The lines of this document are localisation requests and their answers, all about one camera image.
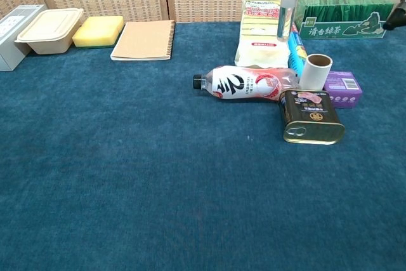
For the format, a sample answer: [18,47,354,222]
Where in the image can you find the clear plastic tube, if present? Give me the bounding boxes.
[276,0,301,42]

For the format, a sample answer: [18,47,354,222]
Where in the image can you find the clear box green tea bags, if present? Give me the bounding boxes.
[294,0,398,40]

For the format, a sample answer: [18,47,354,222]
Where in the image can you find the small purple box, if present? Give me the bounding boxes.
[322,70,363,109]

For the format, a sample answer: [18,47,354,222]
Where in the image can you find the blue cling wrap box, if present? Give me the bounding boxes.
[283,23,308,72]

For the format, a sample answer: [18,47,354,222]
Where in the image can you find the black gold meat can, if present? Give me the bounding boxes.
[278,89,346,145]

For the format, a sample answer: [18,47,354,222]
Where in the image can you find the yellow sponge multipack bag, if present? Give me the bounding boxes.
[233,0,291,67]

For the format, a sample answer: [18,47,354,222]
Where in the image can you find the plastic bottle white red label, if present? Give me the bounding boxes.
[192,65,301,102]

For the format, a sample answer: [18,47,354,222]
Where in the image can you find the brown spiral notebook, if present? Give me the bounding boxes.
[110,19,176,62]

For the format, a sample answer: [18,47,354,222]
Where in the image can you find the yellow sponge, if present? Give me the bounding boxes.
[72,24,121,50]
[82,15,125,30]

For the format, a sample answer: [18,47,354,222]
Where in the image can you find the blue table cloth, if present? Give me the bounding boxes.
[0,22,406,271]

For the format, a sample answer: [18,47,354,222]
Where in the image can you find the beige lidded food container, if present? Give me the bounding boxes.
[14,8,85,55]

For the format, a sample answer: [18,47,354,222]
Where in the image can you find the white power strip box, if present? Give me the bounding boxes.
[0,4,47,72]

